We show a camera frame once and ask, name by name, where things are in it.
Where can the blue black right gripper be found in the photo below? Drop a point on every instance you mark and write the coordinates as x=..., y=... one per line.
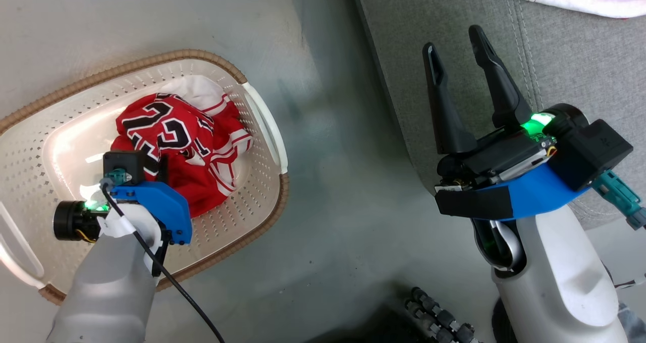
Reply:
x=504, y=191

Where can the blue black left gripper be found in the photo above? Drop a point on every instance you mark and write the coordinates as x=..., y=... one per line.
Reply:
x=161, y=204

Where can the red basketball jersey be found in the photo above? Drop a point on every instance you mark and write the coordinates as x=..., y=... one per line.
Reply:
x=171, y=131

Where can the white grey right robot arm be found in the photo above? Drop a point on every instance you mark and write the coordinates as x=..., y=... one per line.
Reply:
x=555, y=282

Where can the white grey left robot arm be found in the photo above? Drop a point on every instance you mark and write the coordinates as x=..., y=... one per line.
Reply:
x=111, y=282

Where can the grey fabric sofa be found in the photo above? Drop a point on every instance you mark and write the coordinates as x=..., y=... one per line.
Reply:
x=404, y=55

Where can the white laundry basket brown rim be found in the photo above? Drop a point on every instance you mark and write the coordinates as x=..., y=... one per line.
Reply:
x=60, y=131

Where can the black roller base wheel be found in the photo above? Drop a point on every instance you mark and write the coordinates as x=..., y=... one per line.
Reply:
x=439, y=318

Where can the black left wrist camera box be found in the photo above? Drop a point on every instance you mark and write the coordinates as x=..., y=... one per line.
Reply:
x=123, y=166

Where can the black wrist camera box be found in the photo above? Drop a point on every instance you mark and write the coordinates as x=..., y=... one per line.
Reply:
x=590, y=154
x=123, y=166

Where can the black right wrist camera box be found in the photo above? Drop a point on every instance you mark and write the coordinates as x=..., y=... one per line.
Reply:
x=590, y=154

